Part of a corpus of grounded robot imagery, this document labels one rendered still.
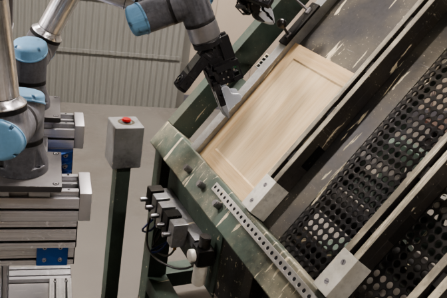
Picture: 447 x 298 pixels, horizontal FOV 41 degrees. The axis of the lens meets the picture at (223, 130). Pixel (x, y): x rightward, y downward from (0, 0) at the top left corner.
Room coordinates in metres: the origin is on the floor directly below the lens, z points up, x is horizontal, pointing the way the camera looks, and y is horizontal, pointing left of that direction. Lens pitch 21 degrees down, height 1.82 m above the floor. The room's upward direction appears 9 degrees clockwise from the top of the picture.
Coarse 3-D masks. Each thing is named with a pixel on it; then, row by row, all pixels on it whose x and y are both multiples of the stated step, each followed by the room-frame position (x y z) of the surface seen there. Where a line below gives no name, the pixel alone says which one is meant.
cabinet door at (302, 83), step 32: (288, 64) 2.18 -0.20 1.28; (320, 64) 2.07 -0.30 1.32; (256, 96) 2.15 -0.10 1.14; (288, 96) 2.04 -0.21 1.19; (320, 96) 1.94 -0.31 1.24; (224, 128) 2.12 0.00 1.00; (256, 128) 2.01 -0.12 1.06; (288, 128) 1.91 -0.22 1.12; (224, 160) 1.98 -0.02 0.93; (256, 160) 1.88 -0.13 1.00
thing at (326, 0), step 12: (324, 0) 2.31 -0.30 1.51; (336, 0) 2.33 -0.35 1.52; (324, 12) 2.30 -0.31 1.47; (312, 24) 2.28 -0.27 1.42; (300, 36) 2.26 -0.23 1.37; (276, 48) 2.27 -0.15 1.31; (288, 48) 2.24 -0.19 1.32; (276, 60) 2.22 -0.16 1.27; (264, 72) 2.20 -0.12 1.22; (252, 84) 2.19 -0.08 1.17; (216, 120) 2.15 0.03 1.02; (204, 132) 2.14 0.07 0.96; (216, 132) 2.13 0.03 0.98; (192, 144) 2.13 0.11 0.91; (204, 144) 2.11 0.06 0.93
